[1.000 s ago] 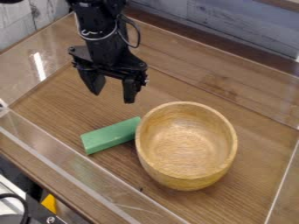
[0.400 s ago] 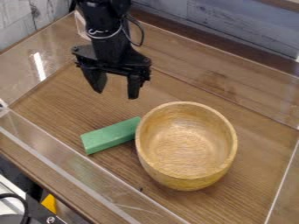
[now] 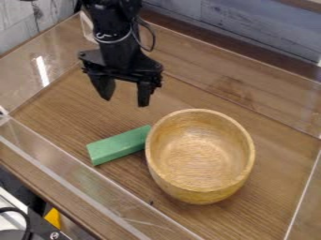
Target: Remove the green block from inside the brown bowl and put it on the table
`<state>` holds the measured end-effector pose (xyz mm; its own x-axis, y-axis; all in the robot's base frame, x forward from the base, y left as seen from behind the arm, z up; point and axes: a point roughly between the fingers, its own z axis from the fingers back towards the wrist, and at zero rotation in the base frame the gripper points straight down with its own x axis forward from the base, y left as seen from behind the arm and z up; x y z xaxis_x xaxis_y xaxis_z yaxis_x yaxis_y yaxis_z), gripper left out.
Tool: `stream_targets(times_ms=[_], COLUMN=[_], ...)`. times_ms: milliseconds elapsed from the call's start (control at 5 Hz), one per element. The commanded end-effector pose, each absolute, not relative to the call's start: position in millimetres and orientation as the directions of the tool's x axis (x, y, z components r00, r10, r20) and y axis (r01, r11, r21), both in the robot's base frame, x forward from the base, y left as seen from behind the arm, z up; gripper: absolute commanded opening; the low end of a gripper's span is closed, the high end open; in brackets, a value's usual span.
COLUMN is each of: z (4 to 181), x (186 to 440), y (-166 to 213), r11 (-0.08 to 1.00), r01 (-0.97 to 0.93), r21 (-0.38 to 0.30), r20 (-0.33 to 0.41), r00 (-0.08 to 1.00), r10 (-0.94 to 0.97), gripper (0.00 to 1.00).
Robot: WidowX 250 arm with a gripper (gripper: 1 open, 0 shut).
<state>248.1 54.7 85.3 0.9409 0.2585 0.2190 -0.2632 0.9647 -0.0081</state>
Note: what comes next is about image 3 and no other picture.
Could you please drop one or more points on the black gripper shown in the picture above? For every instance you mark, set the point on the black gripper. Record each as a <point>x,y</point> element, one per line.
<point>119,60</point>

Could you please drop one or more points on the green rectangular block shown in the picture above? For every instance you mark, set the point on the green rectangular block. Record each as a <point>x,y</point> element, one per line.
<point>118,145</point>

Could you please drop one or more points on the brown wooden bowl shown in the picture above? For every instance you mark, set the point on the brown wooden bowl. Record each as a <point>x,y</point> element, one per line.
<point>201,155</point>

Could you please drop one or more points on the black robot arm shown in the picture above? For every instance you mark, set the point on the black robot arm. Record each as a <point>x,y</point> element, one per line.
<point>125,37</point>

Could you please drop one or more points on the yellow black device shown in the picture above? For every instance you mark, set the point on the yellow black device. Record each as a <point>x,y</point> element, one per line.
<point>46,225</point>

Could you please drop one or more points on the clear acrylic corner bracket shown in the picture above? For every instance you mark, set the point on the clear acrylic corner bracket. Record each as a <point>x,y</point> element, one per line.
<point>86,27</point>

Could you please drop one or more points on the clear acrylic enclosure walls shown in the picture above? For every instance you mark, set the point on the clear acrylic enclosure walls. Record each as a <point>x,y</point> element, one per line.
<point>55,116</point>

